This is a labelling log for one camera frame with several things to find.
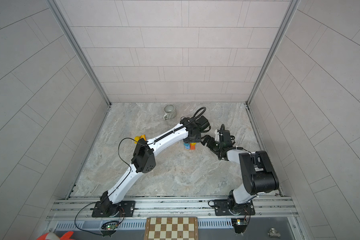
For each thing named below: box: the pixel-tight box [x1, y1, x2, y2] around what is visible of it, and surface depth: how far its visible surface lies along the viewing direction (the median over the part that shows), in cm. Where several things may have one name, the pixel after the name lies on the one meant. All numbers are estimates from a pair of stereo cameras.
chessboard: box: [144, 217, 199, 240], surface depth 65 cm
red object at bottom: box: [36, 231, 76, 240], surface depth 62 cm
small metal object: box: [267, 227, 281, 239], surface depth 65 cm
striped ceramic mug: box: [163, 104, 177, 120], surface depth 104 cm
